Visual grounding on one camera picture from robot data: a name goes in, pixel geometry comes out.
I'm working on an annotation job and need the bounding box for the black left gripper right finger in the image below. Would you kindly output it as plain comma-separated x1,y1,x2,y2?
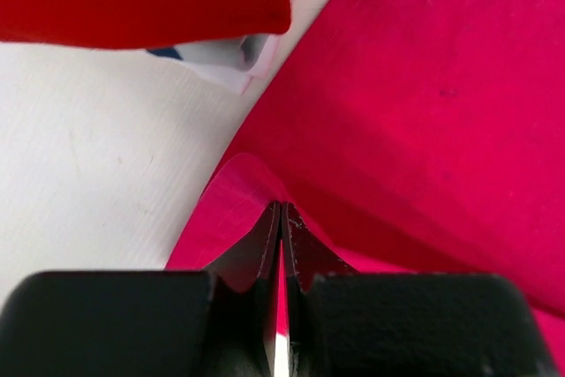
281,203,559,376

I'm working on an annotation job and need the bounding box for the crimson pink t-shirt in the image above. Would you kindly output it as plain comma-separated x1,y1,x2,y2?
167,0,564,364

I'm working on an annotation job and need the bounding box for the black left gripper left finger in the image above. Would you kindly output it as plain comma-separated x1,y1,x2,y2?
1,202,281,376

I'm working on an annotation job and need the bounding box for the folded white t-shirt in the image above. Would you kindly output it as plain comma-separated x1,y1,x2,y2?
147,0,293,94

